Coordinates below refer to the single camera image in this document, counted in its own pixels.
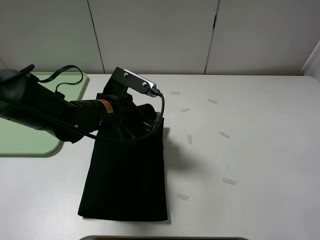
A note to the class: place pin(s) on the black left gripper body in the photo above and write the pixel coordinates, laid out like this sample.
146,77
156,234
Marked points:
130,121

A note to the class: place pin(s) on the black short sleeve shirt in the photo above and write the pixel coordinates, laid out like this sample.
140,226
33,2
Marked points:
126,181

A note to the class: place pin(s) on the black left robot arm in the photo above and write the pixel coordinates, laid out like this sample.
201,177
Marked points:
25,101

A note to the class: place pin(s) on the light green plastic tray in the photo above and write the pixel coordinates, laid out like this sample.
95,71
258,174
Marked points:
20,141

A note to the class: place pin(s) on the clear tape strip middle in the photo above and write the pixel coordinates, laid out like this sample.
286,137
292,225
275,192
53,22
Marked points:
190,139

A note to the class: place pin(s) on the clear tape strip far right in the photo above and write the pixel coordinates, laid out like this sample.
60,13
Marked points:
212,101

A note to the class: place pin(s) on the clear tape strip lower centre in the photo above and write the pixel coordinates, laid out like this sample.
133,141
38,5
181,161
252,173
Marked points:
182,197

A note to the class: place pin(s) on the clear tape strip mid right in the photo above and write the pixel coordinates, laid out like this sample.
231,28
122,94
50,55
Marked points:
224,135

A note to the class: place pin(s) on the clear tape strip lower right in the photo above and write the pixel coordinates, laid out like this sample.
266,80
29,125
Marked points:
228,181

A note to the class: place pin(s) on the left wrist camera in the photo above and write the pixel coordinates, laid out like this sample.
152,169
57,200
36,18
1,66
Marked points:
121,80

